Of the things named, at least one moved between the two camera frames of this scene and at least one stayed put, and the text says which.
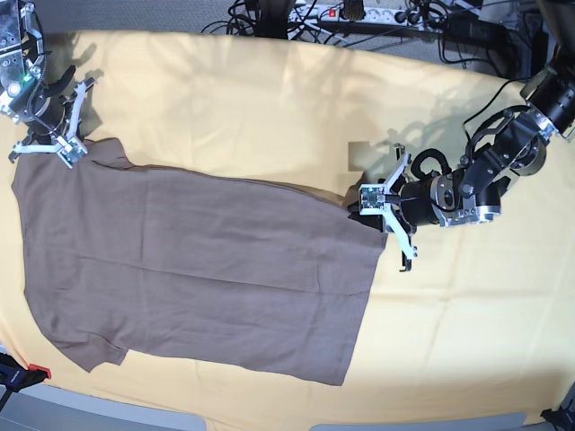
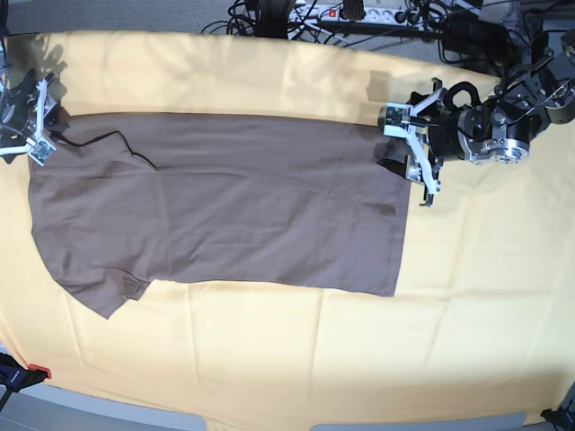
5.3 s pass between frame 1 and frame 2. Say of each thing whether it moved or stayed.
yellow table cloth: stayed
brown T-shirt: moved
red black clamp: stayed
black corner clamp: stayed
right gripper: moved
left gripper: moved
